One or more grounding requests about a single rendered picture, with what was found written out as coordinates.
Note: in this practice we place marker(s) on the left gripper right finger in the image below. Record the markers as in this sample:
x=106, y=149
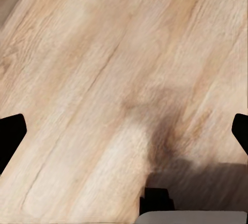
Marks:
x=240, y=130

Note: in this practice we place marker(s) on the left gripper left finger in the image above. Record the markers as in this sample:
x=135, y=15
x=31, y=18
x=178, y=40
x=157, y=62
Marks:
x=12, y=131

